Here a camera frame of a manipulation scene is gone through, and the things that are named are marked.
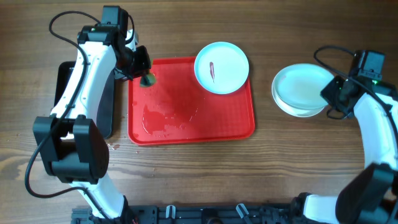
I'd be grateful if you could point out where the green sponge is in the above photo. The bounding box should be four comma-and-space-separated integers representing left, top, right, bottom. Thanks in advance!
140, 73, 156, 88

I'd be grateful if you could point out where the light blue plate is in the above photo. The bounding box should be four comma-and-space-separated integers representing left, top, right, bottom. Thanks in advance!
272, 63, 334, 110
193, 42, 249, 95

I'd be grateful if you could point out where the white plate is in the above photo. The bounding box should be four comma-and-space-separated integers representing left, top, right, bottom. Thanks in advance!
271, 86, 324, 118

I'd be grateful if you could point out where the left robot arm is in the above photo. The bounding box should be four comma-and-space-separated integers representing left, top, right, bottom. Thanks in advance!
33, 6, 155, 223

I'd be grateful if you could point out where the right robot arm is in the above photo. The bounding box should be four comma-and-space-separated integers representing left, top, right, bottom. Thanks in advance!
288, 50, 397, 224

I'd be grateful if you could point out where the red plastic tray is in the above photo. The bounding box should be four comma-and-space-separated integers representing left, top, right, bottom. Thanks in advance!
127, 57, 255, 146

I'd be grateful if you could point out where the black rectangular tray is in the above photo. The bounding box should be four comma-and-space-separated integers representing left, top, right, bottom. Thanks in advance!
53, 61, 115, 139

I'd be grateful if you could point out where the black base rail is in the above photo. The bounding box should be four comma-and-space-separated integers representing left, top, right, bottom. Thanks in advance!
70, 202, 299, 224

